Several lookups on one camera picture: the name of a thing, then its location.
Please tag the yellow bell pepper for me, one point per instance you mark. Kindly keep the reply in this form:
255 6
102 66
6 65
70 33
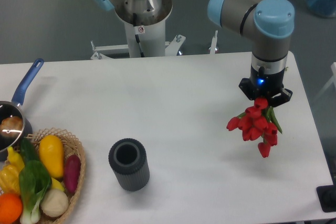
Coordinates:
10 180

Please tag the dark grey ribbed vase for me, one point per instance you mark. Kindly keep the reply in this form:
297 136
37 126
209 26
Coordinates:
128 160

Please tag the yellow squash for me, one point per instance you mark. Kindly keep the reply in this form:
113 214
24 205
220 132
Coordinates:
51 154

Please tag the green bok choy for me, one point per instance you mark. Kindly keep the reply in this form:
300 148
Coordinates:
34 180

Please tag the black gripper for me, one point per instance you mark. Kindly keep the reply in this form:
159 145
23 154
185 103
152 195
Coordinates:
266 80

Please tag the brown bread in pan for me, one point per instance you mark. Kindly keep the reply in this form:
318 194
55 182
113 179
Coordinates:
11 127

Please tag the purple sweet potato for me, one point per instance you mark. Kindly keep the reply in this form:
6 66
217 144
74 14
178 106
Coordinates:
71 173

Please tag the beige garlic bulb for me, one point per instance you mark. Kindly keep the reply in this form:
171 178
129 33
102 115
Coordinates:
55 203

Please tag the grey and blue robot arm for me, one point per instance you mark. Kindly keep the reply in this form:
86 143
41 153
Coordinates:
267 23

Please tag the blue-handled saucepan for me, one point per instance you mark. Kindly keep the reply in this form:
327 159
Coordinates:
13 108

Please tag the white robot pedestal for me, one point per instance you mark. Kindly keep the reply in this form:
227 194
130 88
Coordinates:
145 29

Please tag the red tulip bouquet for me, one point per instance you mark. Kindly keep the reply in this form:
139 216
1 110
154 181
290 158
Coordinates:
258 121

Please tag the black device at table edge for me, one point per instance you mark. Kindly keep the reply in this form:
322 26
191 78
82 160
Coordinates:
326 195

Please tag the woven wicker basket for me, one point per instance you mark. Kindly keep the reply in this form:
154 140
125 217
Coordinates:
48 172

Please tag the orange fruit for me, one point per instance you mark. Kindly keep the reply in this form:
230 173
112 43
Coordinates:
11 207

